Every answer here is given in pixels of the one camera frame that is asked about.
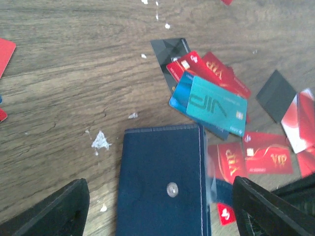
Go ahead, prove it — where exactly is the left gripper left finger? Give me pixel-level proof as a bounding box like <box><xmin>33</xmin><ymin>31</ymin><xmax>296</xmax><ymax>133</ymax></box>
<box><xmin>0</xmin><ymin>178</ymin><xmax>90</xmax><ymax>236</ymax></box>

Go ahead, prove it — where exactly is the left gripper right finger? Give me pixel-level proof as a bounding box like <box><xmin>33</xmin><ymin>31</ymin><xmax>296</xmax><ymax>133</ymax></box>
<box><xmin>232</xmin><ymin>176</ymin><xmax>315</xmax><ymax>236</ymax></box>

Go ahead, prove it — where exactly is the navy blue card holder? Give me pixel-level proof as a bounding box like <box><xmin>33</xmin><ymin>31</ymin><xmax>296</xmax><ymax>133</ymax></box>
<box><xmin>116</xmin><ymin>124</ymin><xmax>232</xmax><ymax>236</ymax></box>

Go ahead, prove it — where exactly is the red VIP card right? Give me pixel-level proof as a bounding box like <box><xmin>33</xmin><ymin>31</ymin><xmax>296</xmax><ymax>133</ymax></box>
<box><xmin>243</xmin><ymin>132</ymin><xmax>293</xmax><ymax>174</ymax></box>

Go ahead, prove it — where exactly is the red vip card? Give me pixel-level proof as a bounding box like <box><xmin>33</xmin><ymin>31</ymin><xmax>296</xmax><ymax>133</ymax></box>
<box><xmin>243</xmin><ymin>132</ymin><xmax>293</xmax><ymax>174</ymax></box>
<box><xmin>208</xmin><ymin>142</ymin><xmax>248</xmax><ymax>184</ymax></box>

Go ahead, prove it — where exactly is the red VIP card centre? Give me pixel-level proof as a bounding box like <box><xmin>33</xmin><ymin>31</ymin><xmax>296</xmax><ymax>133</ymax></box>
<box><xmin>208</xmin><ymin>142</ymin><xmax>248</xmax><ymax>184</ymax></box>

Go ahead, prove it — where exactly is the white red swirl card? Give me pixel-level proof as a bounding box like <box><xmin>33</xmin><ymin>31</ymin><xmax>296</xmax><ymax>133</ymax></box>
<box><xmin>281</xmin><ymin>88</ymin><xmax>315</xmax><ymax>153</ymax></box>

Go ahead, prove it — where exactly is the teal VIP card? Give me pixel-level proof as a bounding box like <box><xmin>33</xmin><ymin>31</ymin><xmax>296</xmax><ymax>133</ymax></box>
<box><xmin>186</xmin><ymin>76</ymin><xmax>248</xmax><ymax>137</ymax></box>

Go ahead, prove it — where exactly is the black card right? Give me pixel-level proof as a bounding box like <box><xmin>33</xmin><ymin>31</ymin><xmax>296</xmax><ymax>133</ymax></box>
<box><xmin>256</xmin><ymin>70</ymin><xmax>297</xmax><ymax>123</ymax></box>

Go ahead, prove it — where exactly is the black card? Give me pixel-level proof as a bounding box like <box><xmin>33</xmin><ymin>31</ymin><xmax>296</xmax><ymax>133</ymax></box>
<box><xmin>150</xmin><ymin>38</ymin><xmax>191</xmax><ymax>94</ymax></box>
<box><xmin>256</xmin><ymin>70</ymin><xmax>297</xmax><ymax>123</ymax></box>

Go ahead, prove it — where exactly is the black card upper centre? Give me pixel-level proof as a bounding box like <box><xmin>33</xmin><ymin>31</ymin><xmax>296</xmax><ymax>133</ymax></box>
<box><xmin>150</xmin><ymin>38</ymin><xmax>191</xmax><ymax>94</ymax></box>

